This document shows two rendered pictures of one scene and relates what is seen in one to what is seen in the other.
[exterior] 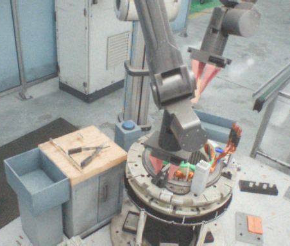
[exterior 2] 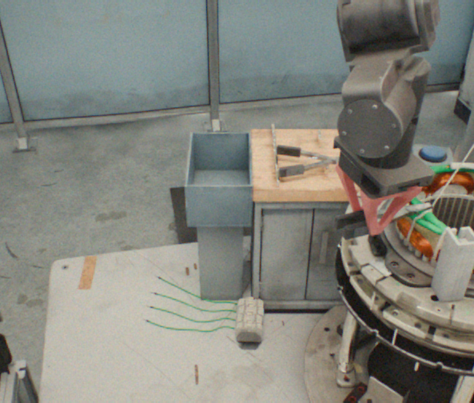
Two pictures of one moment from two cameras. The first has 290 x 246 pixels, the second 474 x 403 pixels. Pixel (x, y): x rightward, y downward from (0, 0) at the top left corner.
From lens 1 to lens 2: 0.38 m
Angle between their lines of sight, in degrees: 38
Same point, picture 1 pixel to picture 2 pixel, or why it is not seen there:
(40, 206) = (197, 213)
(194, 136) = (368, 118)
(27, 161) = (228, 149)
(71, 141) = (303, 140)
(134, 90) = not seen: outside the picture
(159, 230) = (407, 370)
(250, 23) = not seen: outside the picture
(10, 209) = not seen: hidden behind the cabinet
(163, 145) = not seen: hidden behind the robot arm
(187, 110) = (380, 65)
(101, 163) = (320, 185)
